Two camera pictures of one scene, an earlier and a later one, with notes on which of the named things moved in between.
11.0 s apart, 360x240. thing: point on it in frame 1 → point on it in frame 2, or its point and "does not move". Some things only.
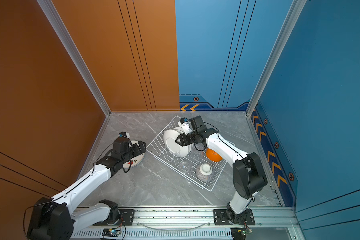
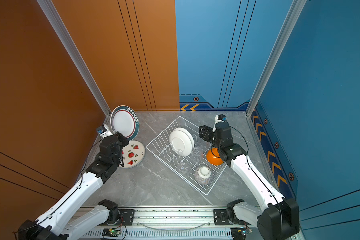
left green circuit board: [109, 232] does not move
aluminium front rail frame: [271, 223] does not move
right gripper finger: [185, 139] → [208, 136]
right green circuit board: [240, 233] does not move
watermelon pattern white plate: [135, 161] does not move
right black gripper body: [194, 135] → [217, 143]
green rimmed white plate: [169, 138] → [125, 120]
